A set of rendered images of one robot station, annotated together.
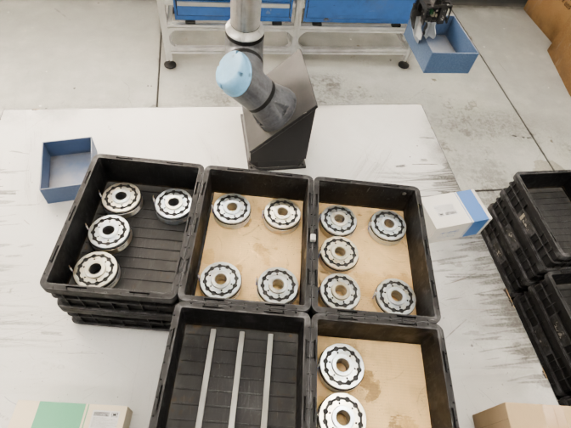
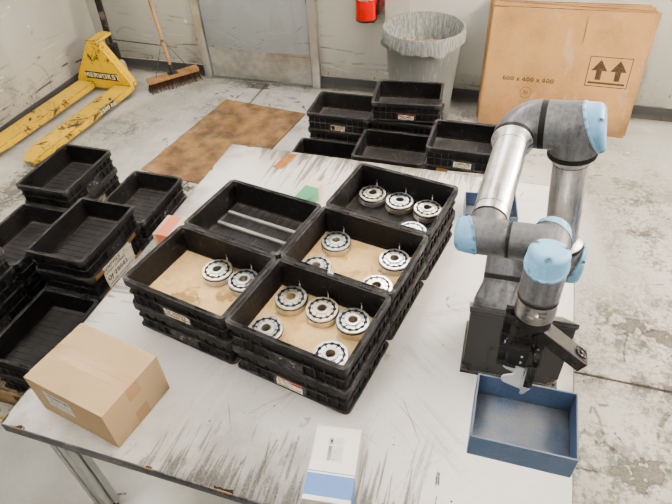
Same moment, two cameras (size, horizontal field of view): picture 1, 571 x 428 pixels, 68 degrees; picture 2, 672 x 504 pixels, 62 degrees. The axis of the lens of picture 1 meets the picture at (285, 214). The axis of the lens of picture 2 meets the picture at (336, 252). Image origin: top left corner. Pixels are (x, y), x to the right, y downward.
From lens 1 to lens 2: 1.72 m
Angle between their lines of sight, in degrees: 73
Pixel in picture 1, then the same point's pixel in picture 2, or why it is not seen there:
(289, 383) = not seen: hidden behind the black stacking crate
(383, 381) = (221, 305)
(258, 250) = (353, 271)
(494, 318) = (216, 458)
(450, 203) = (341, 461)
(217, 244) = (369, 251)
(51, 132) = (542, 210)
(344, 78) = not seen: outside the picture
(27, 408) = (316, 184)
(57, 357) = not seen: hidden behind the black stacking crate
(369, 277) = (295, 329)
